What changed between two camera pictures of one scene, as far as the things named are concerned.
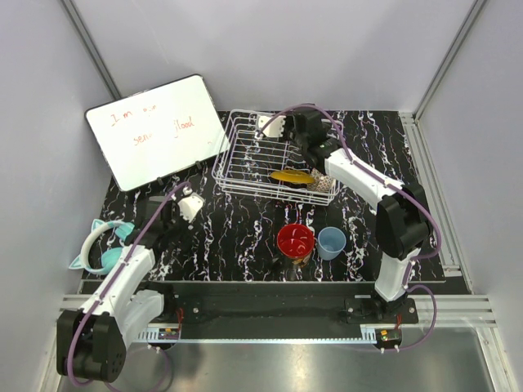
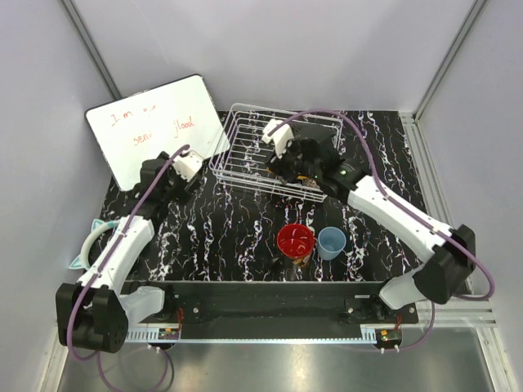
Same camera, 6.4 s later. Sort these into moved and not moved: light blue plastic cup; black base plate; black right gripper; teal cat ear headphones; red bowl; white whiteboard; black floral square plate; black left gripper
Moved: black right gripper; black left gripper; black floral square plate
Not moved: white whiteboard; red bowl; black base plate; light blue plastic cup; teal cat ear headphones
